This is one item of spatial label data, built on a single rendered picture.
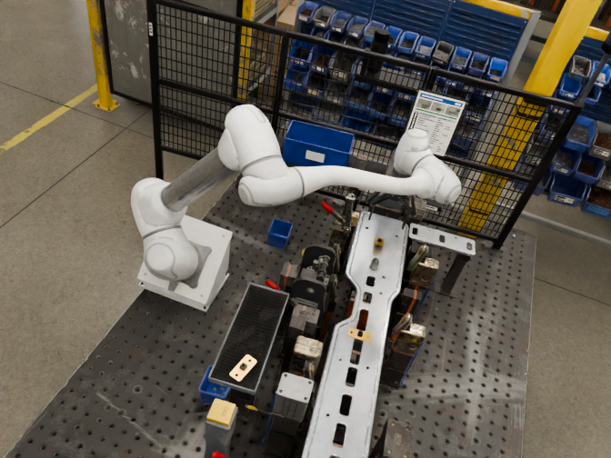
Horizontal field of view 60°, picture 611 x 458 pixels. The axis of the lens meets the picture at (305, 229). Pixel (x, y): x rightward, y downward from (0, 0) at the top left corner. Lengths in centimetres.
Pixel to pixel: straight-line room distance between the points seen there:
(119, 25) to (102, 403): 293
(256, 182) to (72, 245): 213
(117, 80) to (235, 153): 300
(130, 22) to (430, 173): 293
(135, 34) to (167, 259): 254
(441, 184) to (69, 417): 147
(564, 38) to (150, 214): 171
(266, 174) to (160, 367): 90
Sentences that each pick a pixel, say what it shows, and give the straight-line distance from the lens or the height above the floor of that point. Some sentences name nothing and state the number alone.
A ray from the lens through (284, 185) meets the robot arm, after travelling 157.
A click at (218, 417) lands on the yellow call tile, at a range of 149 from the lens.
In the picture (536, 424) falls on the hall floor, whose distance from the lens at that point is 326.
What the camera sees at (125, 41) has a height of 63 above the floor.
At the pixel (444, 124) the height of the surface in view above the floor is 132.
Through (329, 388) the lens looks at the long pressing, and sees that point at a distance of 175.
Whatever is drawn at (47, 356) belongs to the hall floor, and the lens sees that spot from 305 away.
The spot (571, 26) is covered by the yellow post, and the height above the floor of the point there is 183.
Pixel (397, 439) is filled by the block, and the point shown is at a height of 103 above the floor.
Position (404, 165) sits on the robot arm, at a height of 145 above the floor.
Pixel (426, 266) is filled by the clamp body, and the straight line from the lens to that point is 214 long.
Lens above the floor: 249
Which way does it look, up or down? 43 degrees down
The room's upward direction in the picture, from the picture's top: 12 degrees clockwise
